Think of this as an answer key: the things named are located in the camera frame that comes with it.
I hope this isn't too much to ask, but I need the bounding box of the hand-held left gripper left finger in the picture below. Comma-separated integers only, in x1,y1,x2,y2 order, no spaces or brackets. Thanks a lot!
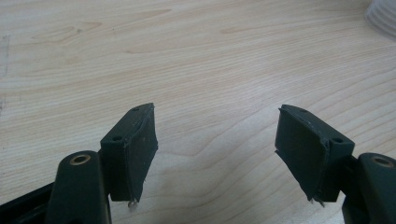
99,102,159,209

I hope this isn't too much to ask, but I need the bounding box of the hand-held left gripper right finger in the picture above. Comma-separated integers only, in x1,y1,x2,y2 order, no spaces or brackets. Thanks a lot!
274,104,356,208

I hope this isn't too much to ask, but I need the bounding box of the stack of clear plastic cups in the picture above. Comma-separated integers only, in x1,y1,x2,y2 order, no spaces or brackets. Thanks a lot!
363,0,396,41

